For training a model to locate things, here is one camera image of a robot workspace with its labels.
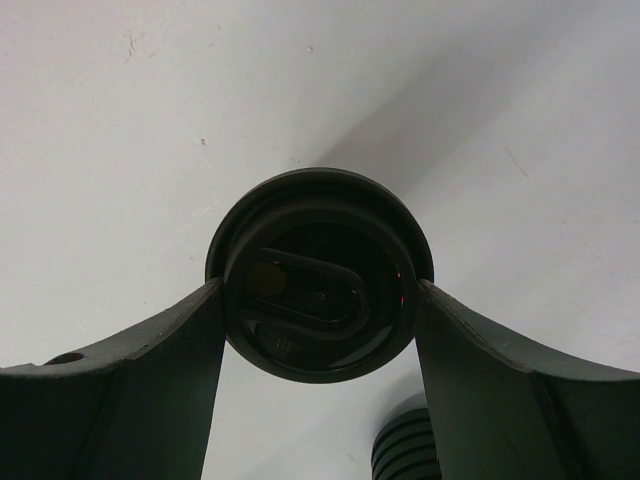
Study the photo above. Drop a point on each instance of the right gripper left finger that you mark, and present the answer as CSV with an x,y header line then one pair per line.
x,y
136,405

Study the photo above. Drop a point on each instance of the black plastic cup lid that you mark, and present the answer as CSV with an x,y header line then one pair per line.
x,y
320,270

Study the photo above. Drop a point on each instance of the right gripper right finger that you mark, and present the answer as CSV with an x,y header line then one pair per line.
x,y
504,406

